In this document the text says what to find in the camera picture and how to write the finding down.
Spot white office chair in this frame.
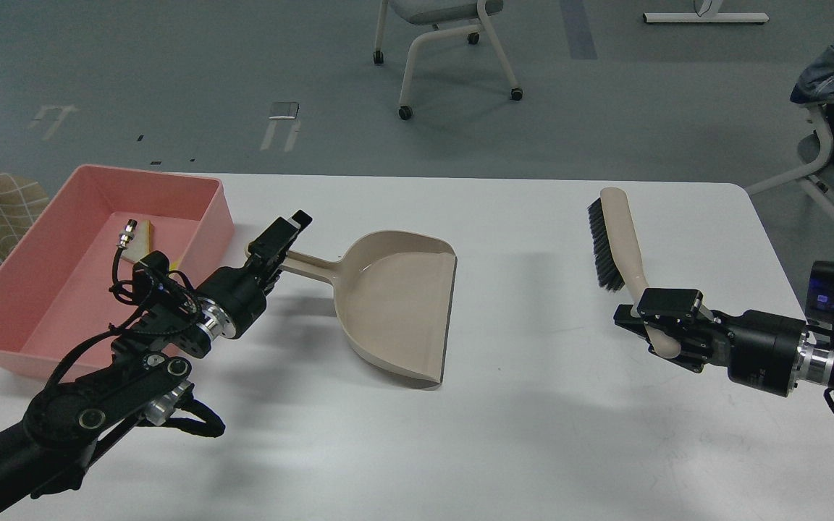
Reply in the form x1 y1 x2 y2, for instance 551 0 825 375
372 0 523 120

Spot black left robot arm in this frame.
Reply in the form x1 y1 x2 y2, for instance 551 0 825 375
0 211 312 512

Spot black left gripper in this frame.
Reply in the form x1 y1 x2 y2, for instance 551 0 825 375
196 210 313 339

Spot beige hand brush black bristles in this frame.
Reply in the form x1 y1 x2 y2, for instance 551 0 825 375
587 187 681 359

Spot white table leg base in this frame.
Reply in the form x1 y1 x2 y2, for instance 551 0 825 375
643 12 769 25

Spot pink plastic bin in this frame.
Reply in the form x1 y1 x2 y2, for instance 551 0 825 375
0 165 234 380

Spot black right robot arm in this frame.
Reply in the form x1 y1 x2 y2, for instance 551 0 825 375
613 261 834 415

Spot metal floor plate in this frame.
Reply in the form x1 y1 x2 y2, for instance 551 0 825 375
268 101 300 121

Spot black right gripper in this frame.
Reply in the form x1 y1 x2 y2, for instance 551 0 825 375
613 287 806 398

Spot beige plastic dustpan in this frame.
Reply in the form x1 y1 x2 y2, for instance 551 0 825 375
281 230 458 385

